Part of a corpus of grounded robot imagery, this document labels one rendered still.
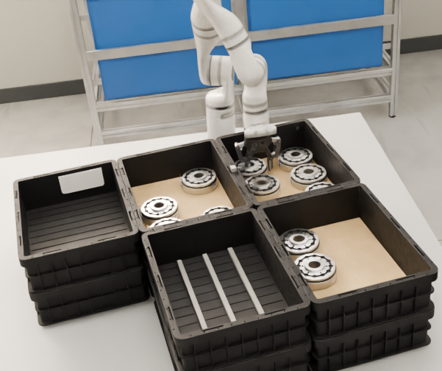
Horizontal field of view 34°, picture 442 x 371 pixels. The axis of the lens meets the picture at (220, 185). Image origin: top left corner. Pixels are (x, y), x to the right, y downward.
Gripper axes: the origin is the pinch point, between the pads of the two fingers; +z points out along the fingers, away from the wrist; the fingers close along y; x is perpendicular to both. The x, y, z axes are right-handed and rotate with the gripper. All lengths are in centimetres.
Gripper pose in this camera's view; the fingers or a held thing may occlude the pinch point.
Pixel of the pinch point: (259, 166)
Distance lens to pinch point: 218.8
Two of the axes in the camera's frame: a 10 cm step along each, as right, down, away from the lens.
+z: 0.9, 8.4, 5.3
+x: 1.5, 5.2, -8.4
